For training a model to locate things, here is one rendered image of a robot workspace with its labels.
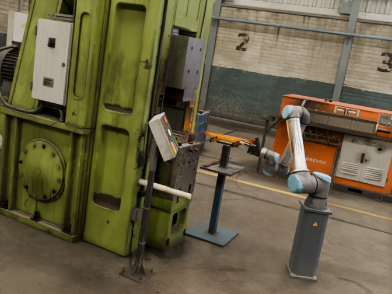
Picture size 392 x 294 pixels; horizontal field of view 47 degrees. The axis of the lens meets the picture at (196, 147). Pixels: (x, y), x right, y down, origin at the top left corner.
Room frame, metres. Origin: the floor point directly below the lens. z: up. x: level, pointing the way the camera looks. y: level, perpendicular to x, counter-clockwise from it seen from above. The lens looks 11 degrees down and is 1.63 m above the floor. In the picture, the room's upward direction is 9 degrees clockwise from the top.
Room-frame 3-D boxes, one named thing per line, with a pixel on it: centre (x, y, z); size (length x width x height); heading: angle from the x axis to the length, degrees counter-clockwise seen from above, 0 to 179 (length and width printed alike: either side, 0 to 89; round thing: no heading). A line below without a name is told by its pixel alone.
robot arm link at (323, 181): (3.51, -1.02, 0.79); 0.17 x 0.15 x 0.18; 113
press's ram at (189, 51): (3.74, 0.29, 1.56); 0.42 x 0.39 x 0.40; 65
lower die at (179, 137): (3.70, 0.31, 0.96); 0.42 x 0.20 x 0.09; 65
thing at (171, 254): (3.59, 0.07, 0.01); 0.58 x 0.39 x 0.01; 155
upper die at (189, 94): (3.70, 0.31, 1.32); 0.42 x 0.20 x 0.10; 65
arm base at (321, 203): (3.51, -1.03, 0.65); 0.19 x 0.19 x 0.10
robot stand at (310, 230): (3.51, -1.03, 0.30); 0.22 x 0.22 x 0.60; 0
